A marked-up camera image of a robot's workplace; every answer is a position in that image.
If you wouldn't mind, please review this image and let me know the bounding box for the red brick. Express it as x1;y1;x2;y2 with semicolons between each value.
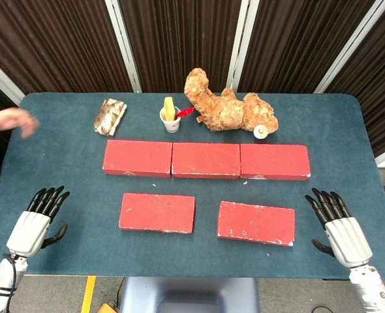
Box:
171;142;242;180
118;192;196;235
217;200;296;247
102;139;174;179
239;143;312;183

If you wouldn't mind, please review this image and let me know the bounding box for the yellow sponge stick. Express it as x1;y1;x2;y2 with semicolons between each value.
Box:
163;96;176;121

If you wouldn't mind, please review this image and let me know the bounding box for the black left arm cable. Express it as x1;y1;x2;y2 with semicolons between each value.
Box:
2;252;19;299

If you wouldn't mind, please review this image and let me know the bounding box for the blue felt table cover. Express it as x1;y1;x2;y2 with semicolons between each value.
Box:
0;92;385;280

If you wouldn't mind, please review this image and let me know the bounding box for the white partition frame post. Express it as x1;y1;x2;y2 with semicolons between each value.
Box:
226;0;260;92
0;52;25;105
104;0;143;94
313;0;385;95

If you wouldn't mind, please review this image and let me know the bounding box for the brown corrugated partition panel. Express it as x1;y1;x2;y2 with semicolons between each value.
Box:
119;0;242;93
324;0;385;157
0;0;134;95
238;0;376;94

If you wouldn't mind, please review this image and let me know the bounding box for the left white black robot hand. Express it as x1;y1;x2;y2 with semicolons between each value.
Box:
5;185;71;258

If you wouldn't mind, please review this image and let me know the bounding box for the white paper cup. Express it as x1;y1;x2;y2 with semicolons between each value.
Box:
159;106;182;134

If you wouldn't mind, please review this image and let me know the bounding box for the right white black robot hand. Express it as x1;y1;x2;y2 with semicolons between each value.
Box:
304;187;373;269

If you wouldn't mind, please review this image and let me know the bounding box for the crumpled gold snack wrapper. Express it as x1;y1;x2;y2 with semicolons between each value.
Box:
93;98;128;136

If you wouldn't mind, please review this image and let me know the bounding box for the brown plush teddy bear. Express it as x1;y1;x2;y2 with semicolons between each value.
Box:
183;67;279;135

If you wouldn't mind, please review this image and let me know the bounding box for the yellow floor tape strip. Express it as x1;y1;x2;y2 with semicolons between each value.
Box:
80;275;97;313

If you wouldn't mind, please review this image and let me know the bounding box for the red ribbon piece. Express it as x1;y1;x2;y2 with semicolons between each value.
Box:
176;106;195;119

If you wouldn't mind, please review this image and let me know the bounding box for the person's bare hand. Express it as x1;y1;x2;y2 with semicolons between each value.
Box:
0;106;40;139

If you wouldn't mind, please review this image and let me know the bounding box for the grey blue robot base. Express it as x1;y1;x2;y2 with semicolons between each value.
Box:
119;276;261;313

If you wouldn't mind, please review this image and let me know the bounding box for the orange floor object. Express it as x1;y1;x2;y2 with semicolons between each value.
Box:
97;302;121;313

